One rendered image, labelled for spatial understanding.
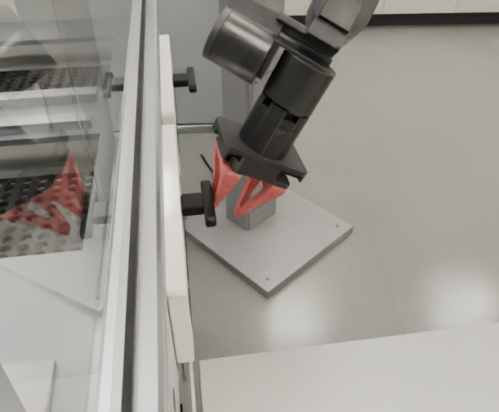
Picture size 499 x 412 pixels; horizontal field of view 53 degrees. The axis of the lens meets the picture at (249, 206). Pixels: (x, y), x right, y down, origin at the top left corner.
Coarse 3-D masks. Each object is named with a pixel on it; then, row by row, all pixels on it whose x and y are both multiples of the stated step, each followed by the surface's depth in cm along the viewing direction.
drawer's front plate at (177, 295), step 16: (176, 144) 66; (176, 160) 58; (176, 176) 56; (176, 192) 54; (176, 208) 52; (176, 224) 50; (176, 240) 48; (176, 256) 46; (176, 272) 45; (176, 288) 43; (176, 304) 44; (176, 320) 45; (176, 336) 47; (192, 336) 50; (176, 352) 48; (192, 352) 49
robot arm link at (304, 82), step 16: (272, 48) 49; (288, 48) 48; (304, 48) 50; (288, 64) 49; (304, 64) 48; (320, 64) 49; (272, 80) 50; (288, 80) 49; (304, 80) 48; (320, 80) 49; (272, 96) 50; (288, 96) 49; (304, 96) 49; (320, 96) 51; (288, 112) 51; (304, 112) 51
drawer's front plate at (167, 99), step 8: (160, 40) 87; (168, 40) 87; (160, 48) 84; (168, 48) 84; (160, 56) 81; (168, 56) 81; (160, 64) 79; (168, 64) 79; (160, 72) 77; (168, 72) 77; (160, 80) 75; (168, 80) 75; (168, 88) 73; (168, 96) 71; (168, 104) 69; (168, 112) 68; (168, 120) 68; (176, 136) 70
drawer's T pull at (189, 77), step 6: (192, 72) 81; (174, 78) 79; (180, 78) 79; (186, 78) 79; (192, 78) 79; (174, 84) 79; (180, 84) 79; (186, 84) 79; (192, 84) 77; (192, 90) 77
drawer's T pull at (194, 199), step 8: (200, 184) 58; (208, 184) 57; (208, 192) 56; (184, 200) 55; (192, 200) 55; (200, 200) 55; (208, 200) 55; (184, 208) 54; (192, 208) 54; (200, 208) 55; (208, 208) 54; (208, 216) 53; (208, 224) 53
